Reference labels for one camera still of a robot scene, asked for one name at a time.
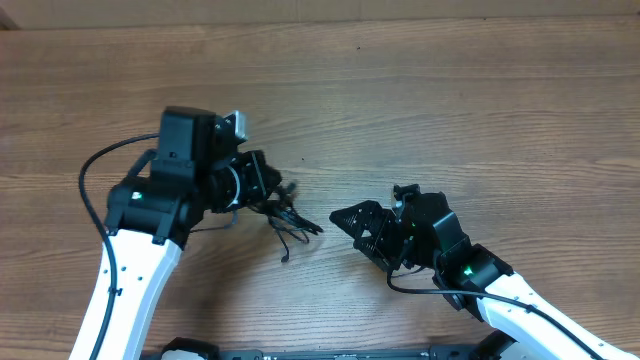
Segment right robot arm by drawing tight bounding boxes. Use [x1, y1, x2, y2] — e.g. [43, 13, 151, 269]
[329, 185, 632, 359]

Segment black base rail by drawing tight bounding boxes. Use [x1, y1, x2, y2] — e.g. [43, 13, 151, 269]
[141, 345, 478, 360]

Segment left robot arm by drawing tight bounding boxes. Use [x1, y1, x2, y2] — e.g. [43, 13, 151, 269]
[70, 106, 281, 359]

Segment black usb cable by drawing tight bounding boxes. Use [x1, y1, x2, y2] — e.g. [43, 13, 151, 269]
[247, 180, 325, 265]

